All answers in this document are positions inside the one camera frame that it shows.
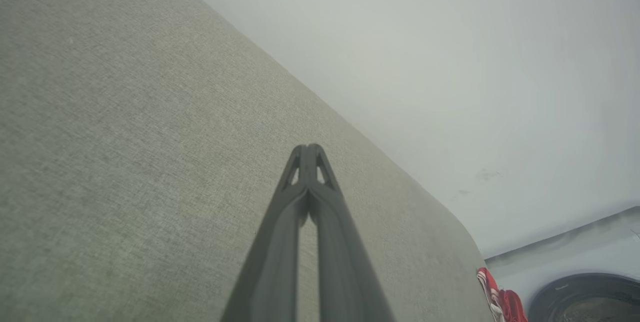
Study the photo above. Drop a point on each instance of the white washing machine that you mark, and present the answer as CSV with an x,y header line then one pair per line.
x,y
575,247

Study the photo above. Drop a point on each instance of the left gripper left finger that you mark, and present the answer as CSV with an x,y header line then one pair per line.
x,y
275,262

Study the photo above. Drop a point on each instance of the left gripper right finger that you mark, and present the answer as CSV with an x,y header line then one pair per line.
x,y
345,272

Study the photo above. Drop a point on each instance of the red basketball jersey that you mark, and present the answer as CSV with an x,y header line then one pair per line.
x,y
502,299

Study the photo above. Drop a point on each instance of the grey fabric sofa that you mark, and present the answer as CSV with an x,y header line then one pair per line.
x,y
150,137

